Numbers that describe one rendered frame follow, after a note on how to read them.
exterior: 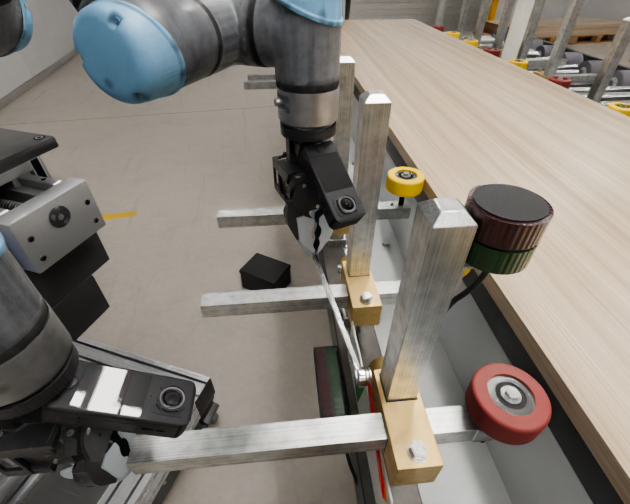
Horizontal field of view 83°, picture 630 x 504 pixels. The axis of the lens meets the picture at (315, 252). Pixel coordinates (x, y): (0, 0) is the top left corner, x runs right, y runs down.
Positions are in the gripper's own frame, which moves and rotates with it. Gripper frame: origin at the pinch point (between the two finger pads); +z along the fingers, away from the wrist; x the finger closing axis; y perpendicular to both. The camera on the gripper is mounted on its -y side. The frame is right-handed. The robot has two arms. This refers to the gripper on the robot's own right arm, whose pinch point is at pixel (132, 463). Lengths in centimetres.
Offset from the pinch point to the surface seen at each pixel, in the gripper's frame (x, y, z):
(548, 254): -23, -61, -8
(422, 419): 0.2, -33.1, -4.5
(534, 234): -1.1, -36.7, -29.4
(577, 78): -149, -157, -1
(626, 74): -147, -179, -2
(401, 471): 4.9, -29.3, -4.1
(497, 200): -4.2, -35.1, -30.4
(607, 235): -26, -74, -8
